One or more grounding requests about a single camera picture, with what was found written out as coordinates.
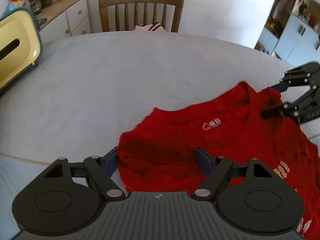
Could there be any wooden dining chair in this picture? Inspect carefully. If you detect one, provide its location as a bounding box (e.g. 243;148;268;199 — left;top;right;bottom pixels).
99;0;184;33

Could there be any pink striped cloth on chair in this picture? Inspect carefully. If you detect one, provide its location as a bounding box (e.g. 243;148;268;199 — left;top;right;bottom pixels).
134;22;165;32

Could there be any red printed t-shirt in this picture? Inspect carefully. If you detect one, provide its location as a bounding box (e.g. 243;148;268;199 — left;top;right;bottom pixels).
117;82;319;239

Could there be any white cabinet wall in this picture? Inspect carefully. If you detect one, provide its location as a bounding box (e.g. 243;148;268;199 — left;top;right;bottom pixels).
255;0;319;67

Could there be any white drawer sideboard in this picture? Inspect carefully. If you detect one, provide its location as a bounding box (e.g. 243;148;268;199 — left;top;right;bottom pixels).
36;0;92;43

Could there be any yellow tissue box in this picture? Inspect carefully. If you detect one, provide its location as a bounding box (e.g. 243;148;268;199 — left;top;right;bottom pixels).
1;7;42;90

